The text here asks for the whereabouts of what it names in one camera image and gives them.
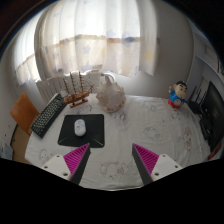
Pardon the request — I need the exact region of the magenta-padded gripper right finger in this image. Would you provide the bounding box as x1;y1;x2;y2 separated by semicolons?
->
131;143;184;186

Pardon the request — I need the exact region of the cartoon boy figurine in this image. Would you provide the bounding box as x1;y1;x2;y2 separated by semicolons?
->
167;80;188;110

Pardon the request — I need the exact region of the large white conch shell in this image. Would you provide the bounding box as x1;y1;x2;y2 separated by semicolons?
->
95;74;127;114

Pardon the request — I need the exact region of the black mouse pad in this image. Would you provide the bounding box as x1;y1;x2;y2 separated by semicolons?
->
57;113;106;149

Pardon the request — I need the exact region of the orange wooden chair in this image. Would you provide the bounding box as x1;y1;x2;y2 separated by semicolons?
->
9;92;40;164

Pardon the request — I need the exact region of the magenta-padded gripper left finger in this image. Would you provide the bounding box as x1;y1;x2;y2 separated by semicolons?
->
41;143;92;186

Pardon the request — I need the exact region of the wooden model sailing ship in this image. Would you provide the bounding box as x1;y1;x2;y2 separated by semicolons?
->
62;70;95;109

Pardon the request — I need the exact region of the white shelf unit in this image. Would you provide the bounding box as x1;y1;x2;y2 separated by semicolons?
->
186;19;224;101

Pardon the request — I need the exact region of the white radiator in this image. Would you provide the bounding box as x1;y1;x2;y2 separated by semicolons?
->
35;69;116;104

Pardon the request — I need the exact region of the red paper packet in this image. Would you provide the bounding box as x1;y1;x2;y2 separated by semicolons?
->
208;143;223;161

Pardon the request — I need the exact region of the black box device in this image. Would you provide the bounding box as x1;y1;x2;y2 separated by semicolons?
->
199;116;214;141

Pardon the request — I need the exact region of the white star-print curtain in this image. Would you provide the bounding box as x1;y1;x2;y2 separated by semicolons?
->
13;0;158;84

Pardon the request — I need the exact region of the white cartoon-print computer mouse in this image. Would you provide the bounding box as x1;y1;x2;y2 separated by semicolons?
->
73;118;87;137

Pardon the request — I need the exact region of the white printed tablecloth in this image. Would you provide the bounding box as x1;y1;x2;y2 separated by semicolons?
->
24;93;214;191

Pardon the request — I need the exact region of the black monitor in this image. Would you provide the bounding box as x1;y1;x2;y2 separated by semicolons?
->
199;80;224;153

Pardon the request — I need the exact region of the black keyboard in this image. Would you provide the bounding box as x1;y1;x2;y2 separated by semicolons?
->
30;93;67;139

